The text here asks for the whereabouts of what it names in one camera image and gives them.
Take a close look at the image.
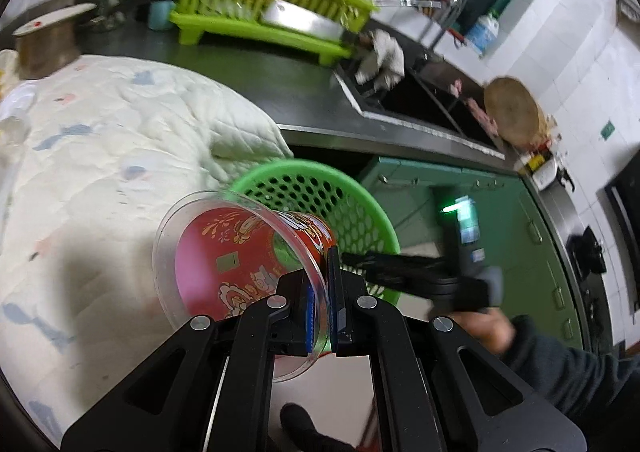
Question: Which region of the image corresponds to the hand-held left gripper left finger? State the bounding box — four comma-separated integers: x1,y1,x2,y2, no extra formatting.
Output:
60,271,317,452

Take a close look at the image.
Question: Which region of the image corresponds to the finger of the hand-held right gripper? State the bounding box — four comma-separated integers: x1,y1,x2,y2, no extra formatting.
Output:
341,252,451,303

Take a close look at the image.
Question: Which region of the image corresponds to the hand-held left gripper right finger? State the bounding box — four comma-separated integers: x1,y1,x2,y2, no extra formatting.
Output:
327,249,587,452

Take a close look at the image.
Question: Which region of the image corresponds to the clear cup with red print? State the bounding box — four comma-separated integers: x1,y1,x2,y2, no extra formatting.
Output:
152,189,341,383

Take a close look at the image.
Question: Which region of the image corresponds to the green plastic basket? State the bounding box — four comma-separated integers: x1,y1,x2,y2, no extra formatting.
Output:
227,158,401,308

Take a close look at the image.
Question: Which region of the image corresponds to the person's right forearm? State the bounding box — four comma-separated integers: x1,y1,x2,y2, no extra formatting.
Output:
500,315,640,433

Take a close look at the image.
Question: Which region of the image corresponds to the person's right hand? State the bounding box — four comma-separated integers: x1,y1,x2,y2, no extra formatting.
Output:
449,307,516,358

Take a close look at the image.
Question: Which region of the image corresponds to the green kitchen cabinet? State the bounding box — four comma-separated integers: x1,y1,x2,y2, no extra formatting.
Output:
357,157,587,354

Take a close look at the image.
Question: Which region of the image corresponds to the round wooden cutting board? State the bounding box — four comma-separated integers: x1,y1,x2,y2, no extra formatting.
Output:
482,76,549,149

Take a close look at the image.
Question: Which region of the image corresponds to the steel kitchen sink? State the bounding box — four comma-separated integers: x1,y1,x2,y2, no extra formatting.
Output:
335,50,506,159

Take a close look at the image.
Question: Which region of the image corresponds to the white dish rag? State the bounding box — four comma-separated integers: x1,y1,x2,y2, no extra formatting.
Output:
355,30,406,94

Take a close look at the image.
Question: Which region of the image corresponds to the dish soap bottle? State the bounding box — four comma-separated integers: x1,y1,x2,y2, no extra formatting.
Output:
465,10,502,58

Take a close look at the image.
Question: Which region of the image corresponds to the white quilted blanket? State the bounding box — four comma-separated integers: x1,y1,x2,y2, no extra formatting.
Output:
0,50,296,448

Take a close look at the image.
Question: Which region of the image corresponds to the steel faucet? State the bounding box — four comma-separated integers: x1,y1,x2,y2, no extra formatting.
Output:
434,0,469,48

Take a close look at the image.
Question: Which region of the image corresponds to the steel cleaver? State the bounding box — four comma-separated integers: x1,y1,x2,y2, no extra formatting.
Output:
262,0,351,44

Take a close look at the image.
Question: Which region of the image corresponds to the teal cup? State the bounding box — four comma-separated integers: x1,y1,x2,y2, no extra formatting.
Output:
147,0,177,31

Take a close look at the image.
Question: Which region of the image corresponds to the steel pot with lid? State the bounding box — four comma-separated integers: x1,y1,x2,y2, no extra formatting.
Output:
12,2,98,80

